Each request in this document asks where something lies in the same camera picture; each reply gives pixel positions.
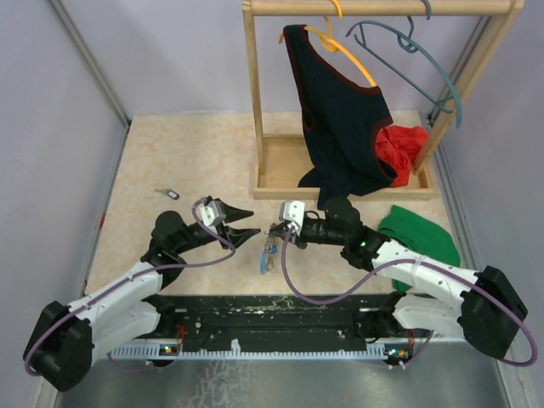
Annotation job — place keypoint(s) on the key with black tag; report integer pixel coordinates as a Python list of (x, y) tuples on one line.
[(168, 193)]

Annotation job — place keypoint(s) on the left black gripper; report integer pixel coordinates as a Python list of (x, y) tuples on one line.
[(237, 236)]

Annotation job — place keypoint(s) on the red cloth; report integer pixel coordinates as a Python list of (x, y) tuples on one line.
[(398, 147)]

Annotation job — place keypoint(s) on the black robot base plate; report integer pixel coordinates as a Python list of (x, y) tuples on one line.
[(279, 323)]

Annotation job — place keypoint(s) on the metal disc with keyrings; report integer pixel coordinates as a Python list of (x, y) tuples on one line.
[(268, 241)]

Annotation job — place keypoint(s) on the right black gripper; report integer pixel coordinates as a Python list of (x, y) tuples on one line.
[(298, 240)]

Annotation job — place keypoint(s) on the wooden clothes rack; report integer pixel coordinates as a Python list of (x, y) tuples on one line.
[(282, 159)]

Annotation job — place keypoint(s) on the yellow clothes hanger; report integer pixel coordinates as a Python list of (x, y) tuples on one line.
[(330, 44)]

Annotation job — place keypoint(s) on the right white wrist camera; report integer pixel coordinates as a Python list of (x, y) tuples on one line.
[(292, 213)]

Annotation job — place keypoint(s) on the green cloth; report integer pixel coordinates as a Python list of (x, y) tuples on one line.
[(420, 235)]

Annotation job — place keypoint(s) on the right aluminium frame rail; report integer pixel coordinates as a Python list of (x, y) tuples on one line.
[(449, 192)]

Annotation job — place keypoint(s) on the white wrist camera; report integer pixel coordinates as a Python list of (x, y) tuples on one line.
[(292, 213), (212, 212)]

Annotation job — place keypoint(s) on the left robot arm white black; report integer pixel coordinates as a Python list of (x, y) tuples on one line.
[(68, 339)]

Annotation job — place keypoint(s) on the left aluminium frame rail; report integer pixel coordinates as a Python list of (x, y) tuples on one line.
[(89, 60)]

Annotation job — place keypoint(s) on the navy tank top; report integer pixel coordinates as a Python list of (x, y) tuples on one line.
[(341, 121)]

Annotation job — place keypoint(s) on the grey-blue clothes hanger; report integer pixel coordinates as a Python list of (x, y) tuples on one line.
[(425, 59)]

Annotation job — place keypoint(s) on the aluminium frame rail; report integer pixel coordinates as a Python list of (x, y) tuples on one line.
[(449, 192), (89, 60)]

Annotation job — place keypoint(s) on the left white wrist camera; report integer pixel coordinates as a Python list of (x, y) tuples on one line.
[(212, 212)]

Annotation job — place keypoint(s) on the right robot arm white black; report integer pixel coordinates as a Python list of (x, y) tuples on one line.
[(480, 306)]

